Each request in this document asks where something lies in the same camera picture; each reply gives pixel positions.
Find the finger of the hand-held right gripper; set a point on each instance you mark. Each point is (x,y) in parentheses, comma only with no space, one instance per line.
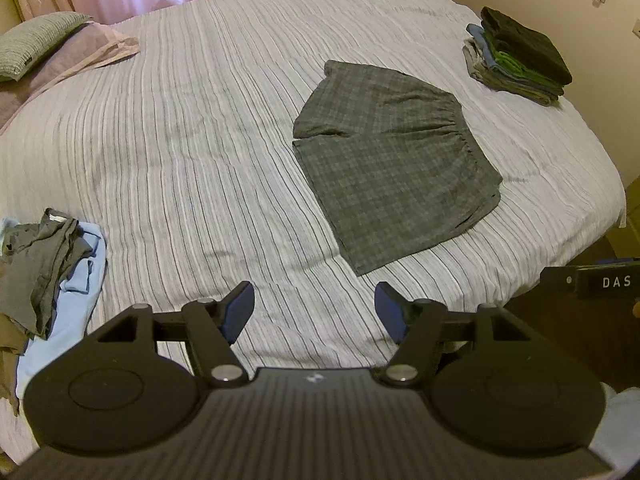
(557,280)

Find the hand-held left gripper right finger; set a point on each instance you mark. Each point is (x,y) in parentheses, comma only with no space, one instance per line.
(391,312)

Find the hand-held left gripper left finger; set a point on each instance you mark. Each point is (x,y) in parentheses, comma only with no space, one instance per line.
(239,312)

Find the grey plaid shorts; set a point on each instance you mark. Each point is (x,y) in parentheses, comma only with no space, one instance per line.
(395,165)

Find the pile of unfolded clothes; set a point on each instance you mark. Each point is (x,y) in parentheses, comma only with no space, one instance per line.
(70,320)

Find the person's pale clothing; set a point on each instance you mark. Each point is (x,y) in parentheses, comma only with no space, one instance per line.
(620,420)

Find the bed with striped cover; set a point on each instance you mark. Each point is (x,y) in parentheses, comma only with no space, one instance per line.
(200,135)

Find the olive folded garment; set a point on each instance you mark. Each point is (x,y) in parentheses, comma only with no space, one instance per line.
(525,91)

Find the dark grey garment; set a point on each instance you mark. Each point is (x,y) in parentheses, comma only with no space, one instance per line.
(40,265)

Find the green folded garment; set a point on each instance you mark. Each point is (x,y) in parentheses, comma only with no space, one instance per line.
(510,64)

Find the beige folded garment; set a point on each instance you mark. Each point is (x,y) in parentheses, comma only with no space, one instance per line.
(475,62)

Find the brown garment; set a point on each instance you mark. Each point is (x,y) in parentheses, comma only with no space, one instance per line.
(9,360)

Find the blue folded garment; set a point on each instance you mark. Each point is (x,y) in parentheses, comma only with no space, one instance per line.
(480,37)

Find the purple pillow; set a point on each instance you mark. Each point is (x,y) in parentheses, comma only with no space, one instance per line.
(65,67)

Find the grey-green checked pillow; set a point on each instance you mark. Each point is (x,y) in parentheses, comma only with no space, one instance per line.
(35,42)

